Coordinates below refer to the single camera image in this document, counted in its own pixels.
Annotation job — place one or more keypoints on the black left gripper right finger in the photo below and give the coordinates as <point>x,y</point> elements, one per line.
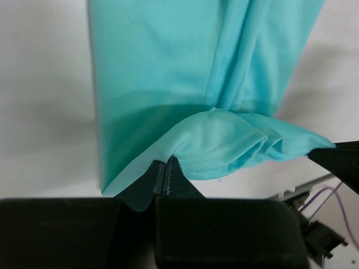
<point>192,231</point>

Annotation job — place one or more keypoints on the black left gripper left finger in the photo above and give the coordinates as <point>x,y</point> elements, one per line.
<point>79,232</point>

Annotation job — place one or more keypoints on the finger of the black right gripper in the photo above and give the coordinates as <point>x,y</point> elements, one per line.
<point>341,161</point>

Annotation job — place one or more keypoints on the teal t shirt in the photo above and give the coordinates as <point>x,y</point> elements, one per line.
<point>196,80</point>

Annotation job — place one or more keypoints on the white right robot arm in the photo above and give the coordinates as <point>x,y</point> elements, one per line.
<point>326,248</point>

